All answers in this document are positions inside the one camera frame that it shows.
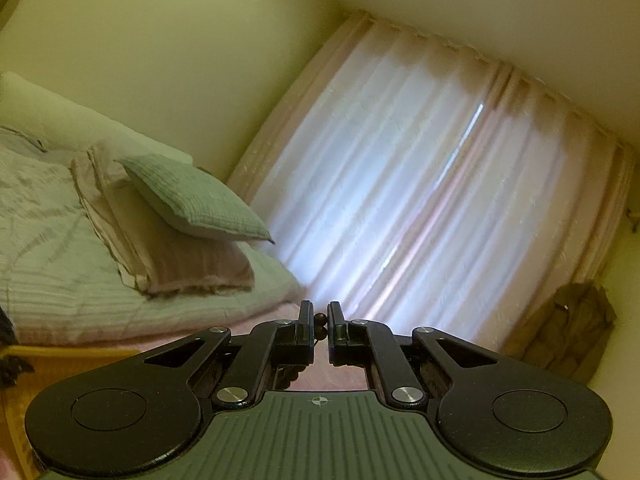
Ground pink floral blanket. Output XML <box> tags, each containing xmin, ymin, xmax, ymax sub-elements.
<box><xmin>0</xmin><ymin>305</ymin><xmax>371</xmax><ymax>480</ymax></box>

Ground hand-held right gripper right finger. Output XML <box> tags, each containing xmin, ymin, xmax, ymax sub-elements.
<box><xmin>327</xmin><ymin>301</ymin><xmax>502</xmax><ymax>407</ymax></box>

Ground olive hanging jacket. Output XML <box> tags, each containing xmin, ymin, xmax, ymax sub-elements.
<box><xmin>504</xmin><ymin>282</ymin><xmax>617</xmax><ymax>387</ymax></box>

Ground green pillow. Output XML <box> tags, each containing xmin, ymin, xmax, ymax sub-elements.
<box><xmin>115</xmin><ymin>154</ymin><xmax>275</xmax><ymax>246</ymax></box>

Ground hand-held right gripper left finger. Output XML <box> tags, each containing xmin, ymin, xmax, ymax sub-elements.
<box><xmin>144</xmin><ymin>300</ymin><xmax>317</xmax><ymax>409</ymax></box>

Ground beige curtain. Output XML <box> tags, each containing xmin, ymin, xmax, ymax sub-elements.
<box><xmin>225</xmin><ymin>10</ymin><xmax>382</xmax><ymax>207</ymax></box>
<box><xmin>495</xmin><ymin>60</ymin><xmax>634</xmax><ymax>357</ymax></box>

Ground striped pale green quilt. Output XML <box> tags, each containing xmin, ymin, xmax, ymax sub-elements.
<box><xmin>0</xmin><ymin>126</ymin><xmax>307</xmax><ymax>347</ymax></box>

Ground white sheer curtain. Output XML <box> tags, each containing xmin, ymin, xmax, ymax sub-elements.
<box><xmin>249</xmin><ymin>24</ymin><xmax>593</xmax><ymax>357</ymax></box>

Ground yellow plastic tray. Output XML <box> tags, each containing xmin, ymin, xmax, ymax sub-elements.
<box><xmin>0</xmin><ymin>344</ymin><xmax>143</xmax><ymax>478</ymax></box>

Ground long brown bead necklace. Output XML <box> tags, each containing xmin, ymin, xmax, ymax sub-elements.
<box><xmin>272</xmin><ymin>312</ymin><xmax>327</xmax><ymax>391</ymax></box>

